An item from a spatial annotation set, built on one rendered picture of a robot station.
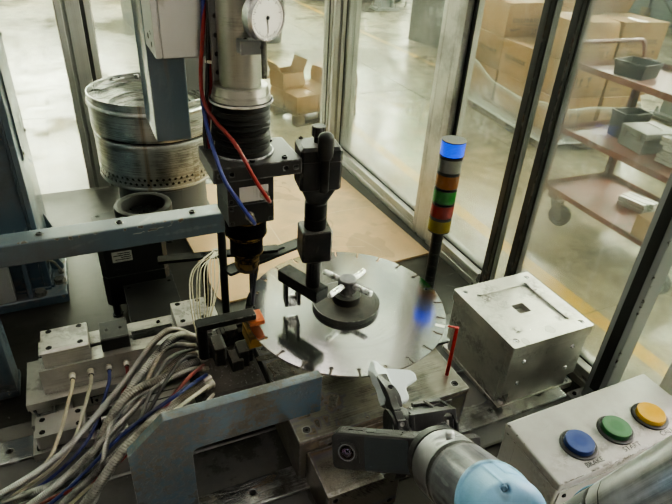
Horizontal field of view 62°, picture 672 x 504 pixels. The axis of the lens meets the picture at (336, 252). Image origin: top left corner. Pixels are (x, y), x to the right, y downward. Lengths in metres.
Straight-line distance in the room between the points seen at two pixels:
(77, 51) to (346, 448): 1.35
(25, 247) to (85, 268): 0.48
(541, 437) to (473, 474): 0.32
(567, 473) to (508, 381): 0.26
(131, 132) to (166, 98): 0.57
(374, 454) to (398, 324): 0.27
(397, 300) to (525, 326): 0.24
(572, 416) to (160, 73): 0.75
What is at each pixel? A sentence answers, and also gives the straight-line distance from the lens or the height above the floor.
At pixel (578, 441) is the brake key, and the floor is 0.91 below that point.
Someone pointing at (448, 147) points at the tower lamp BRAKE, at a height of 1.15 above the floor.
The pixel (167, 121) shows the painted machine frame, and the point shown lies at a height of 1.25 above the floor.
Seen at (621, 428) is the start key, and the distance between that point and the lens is 0.92.
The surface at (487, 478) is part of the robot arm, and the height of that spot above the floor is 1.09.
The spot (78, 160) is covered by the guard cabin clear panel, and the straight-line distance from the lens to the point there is 1.86.
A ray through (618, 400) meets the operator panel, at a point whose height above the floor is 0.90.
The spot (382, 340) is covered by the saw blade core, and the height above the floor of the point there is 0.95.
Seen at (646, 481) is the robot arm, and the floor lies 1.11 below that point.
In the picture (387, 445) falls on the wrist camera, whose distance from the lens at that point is 0.69.
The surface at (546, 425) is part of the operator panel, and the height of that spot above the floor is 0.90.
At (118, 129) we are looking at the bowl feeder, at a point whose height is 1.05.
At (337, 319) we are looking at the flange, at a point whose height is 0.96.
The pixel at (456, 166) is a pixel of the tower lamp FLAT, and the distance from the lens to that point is 1.07.
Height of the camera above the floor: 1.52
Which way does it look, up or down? 32 degrees down
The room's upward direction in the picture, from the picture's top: 4 degrees clockwise
